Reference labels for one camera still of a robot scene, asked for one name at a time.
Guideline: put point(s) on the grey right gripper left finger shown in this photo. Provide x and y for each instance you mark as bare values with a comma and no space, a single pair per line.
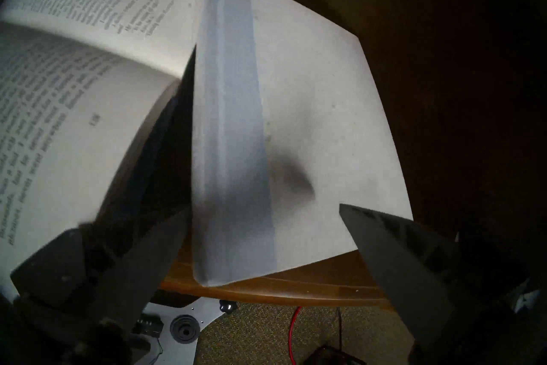
136,265

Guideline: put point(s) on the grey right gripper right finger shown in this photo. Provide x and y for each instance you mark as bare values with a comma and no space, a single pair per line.
410,265

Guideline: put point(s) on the white hardcover book blue spine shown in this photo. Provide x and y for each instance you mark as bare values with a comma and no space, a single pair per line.
320,112

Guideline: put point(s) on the black base knob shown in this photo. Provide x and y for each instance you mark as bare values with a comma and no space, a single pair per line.
228,307

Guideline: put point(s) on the dark wooden bookshelf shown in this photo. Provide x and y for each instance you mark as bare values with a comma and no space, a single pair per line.
448,26

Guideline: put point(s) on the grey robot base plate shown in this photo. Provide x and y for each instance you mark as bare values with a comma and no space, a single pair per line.
171,310

